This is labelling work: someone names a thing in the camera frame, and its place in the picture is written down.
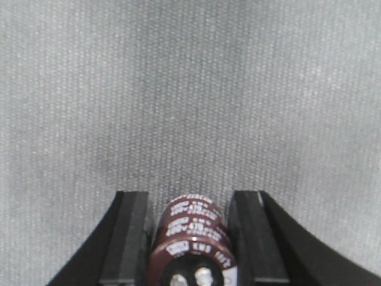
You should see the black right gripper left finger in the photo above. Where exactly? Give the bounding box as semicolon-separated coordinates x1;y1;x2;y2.
48;191;149;285

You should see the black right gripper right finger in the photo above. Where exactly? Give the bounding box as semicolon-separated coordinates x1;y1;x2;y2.
228;191;380;285

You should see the maroon cylindrical capacitor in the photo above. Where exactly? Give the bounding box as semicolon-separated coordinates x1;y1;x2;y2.
147;194;238;285

